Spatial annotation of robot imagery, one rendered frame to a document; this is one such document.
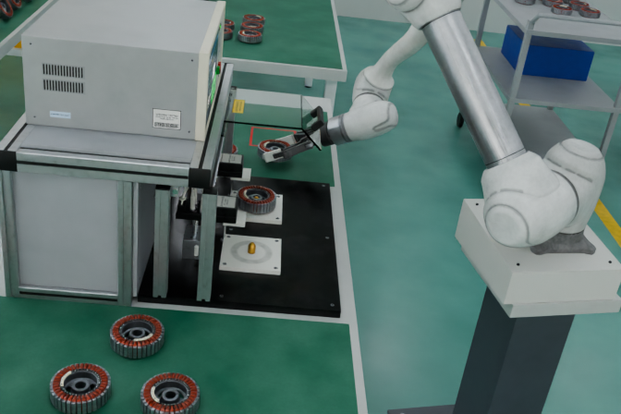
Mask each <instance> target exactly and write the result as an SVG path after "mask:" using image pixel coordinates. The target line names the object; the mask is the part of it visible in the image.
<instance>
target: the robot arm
mask: <svg viewBox="0 0 621 414"><path fill-rule="evenodd" d="M385 1H386V2H387V3H388V4H389V5H390V6H391V7H392V8H394V9H395V10H398V11H400V13H401V14H402V15H403V16H404V17H405V18H406V19H407V20H408V21H409V22H410V23H411V26H410V28H409V30H408V31H407V33H406V34H405V35H404V36H403V37H402V38H401V39H399V40H398V41H397V42H396V43H395V44H394V45H393V46H392V47H391V48H389V49H388V50H387V51H386V52H385V53H384V55H383V56H382V57H381V58H380V60H379V61H378V62H377V63H376V65H375V66H370V67H366V68H364V69H363V70H362V71H360V73H359V74H358V76H357V78H356V80H355V84H354V88H353V95H352V102H353V104H352V106H351V108H350V109H349V112H347V113H345V114H342V115H340V116H334V117H331V118H329V120H328V121H326V122H324V125H323V126H322V127H321V128H320V134H321V145H322V146H323V147H327V146H330V145H334V144H335V145H341V144H344V143H348V142H352V141H354V140H368V139H372V138H375V137H378V136H381V135H383V134H384V133H386V132H388V131H390V130H392V129H393V128H395V127H396V125H397V123H398V113H397V110H396V107H395V105H394V104H393V103H391V102H387V101H388V99H389V96H390V93H391V90H392V88H393V86H394V79H393V77H392V75H393V72H394V70H395V69H396V67H397V66H398V65H399V64H400V63H401V62H403V61H404V60H406V59H408V58H409V57H411V56H412V55H414V54H416V53H417V52H418V51H419V50H420V49H421V48H422V47H423V46H424V45H425V44H426V43H428V44H429V45H430V48H431V50H432V53H433V55H434V57H435V59H436V61H437V64H438V66H439V68H440V69H441V71H442V73H443V75H444V79H445V81H446V83H447V85H448V87H449V89H450V91H451V93H452V95H453V97H454V99H455V101H456V103H457V107H458V109H459V111H460V113H461V115H462V116H463V118H464V120H465V123H466V125H467V127H468V129H469V132H470V134H471V137H472V138H473V140H474V142H475V144H476V146H477V148H478V150H479V153H480V155H481V158H482V160H483V161H484V163H485V166H486V168H487V169H485V170H484V171H483V174H482V177H481V185H482V191H483V197H484V207H483V219H484V223H485V226H486V229H487V231H488V233H489V234H490V236H491V237H492V238H493V239H494V240H495V241H496V242H498V243H499V244H501V245H503V246H506V247H509V248H517V249H518V248H526V247H530V251H531V252H532V253H534V254H536V255H543V254H546V253H584V254H590V255H592V254H594V253H595V251H596V248H595V246H594V245H593V244H591V243H590V242H589V241H588V240H587V239H586V237H585V236H584V230H585V227H586V225H587V223H588V222H589V220H590V218H591V215H592V213H593V211H594V209H595V207H596V204H597V202H598V200H599V198H600V195H601V193H602V190H603V184H604V181H605V175H606V169H605V161H604V157H603V156H602V154H601V152H600V150H599V149H598V148H597V147H595V146H594V145H592V144H590V143H588V142H586V141H584V140H577V139H568V140H562V141H560V142H558V143H557V144H556V145H555V146H554V147H552V148H551V149H550V150H549V151H548V152H547V153H546V155H545V157H544V159H542V158H541V157H540V155H538V154H536V153H534V152H530V151H526V150H525V148H524V146H523V144H522V142H521V139H520V137H519V135H518V133H517V131H516V129H515V127H514V124H513V122H512V120H511V118H510V116H509V114H508V112H507V111H506V108H505V105H504V103H503V101H502V99H501V97H500V95H499V92H498V90H497V89H496V87H495V85H494V83H493V80H492V77H491V75H490V73H489V71H488V69H487V67H486V66H485V64H484V61H483V59H482V57H481V54H480V52H479V50H478V48H477V45H476V43H475V42H474V40H473V38H472V36H471V34H470V31H469V28H468V26H467V24H466V22H465V20H464V19H463V16H462V14H461V12H460V10H461V5H462V2H463V1H464V0H385ZM278 140H282V141H285V142H287V143H289V144H290V146H288V147H286V148H284V149H283V148H282V147H281V148H280V149H277V150H274V151H271V152H266V153H264V154H263V155H262V156H263V158H264V160H265V162H266V163H268V162H271V161H274V160H277V159H280V158H284V159H286V158H289V157H291V156H294V155H296V154H299V153H301V152H305V151H307V150H310V149H313V146H315V145H314V144H313V143H312V142H311V140H310V139H309V138H308V137H307V136H306V135H305V133H304V132H303V131H302V130H300V131H297V133H295V134H294V136H293V135H289V136H286V137H283V138H280V139H278ZM291 144H292V145H291Z"/></svg>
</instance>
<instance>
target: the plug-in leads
mask: <svg viewBox="0 0 621 414"><path fill-rule="evenodd" d="M188 189H189V187H184V191H183V195H182V196H180V197H179V199H180V200H181V201H179V202H178V205H177V211H178V212H185V210H186V202H185V200H186V197H185V194H186V192H187V190H188ZM197 204H198V203H197V190H196V188H194V189H193V188H191V197H190V209H189V210H190V211H194V210H195V205H197Z"/></svg>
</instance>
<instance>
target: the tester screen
mask: <svg viewBox="0 0 621 414"><path fill-rule="evenodd" d="M217 46H218V35H217V38H216V41H215V44H214V48H213V52H212V56H211V59H210V62H209V78H208V93H207V109H209V106H208V99H209V95H210V93H211V96H210V102H212V86H213V79H214V75H215V72H216V69H215V71H214V75H213V66H214V62H215V59H216V56H217Z"/></svg>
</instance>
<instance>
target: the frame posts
mask: <svg viewBox="0 0 621 414"><path fill-rule="evenodd" d="M234 124H235V123H228V126H227V132H226V136H225V145H224V149H223V152H224V153H232V148H233V136H234ZM217 195H218V188H217V187H210V189H203V193H202V209H201V241H200V257H199V273H198V289H197V300H200V301H201V300H202V299H205V301H210V298H211V291H212V277H213V250H214V236H215V222H216V209H217ZM170 212H171V186H168V185H158V184H156V187H155V214H154V252H153V289H152V296H153V297H155V298H157V297H158V296H161V298H166V293H167V290H168V263H169V238H170Z"/></svg>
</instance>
